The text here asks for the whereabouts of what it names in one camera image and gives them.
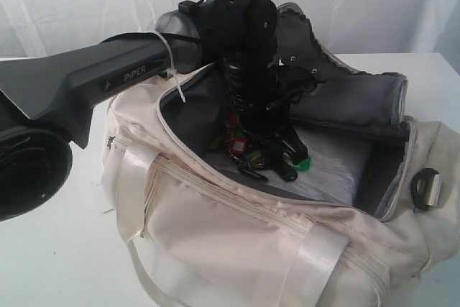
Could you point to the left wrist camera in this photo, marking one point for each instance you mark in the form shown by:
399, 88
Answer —
293, 82

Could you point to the cream canvas duffel bag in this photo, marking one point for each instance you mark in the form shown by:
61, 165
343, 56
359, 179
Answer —
199, 238

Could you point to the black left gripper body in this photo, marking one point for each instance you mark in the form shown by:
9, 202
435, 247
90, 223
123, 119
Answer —
259, 96

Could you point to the bunch of colourful key tags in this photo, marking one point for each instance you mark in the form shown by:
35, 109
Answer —
247, 155

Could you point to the white foam block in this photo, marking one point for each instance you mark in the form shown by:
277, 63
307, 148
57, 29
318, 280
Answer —
333, 175

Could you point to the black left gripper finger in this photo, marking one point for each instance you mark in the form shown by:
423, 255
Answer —
276, 162
291, 145

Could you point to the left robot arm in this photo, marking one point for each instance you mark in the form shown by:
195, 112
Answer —
47, 103

